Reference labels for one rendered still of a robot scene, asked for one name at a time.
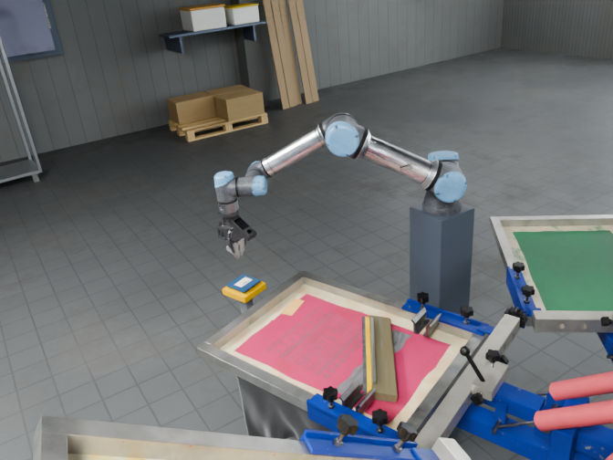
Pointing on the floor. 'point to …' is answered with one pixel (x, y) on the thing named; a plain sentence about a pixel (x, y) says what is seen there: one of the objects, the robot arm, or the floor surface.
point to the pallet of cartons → (215, 110)
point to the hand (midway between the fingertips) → (240, 257)
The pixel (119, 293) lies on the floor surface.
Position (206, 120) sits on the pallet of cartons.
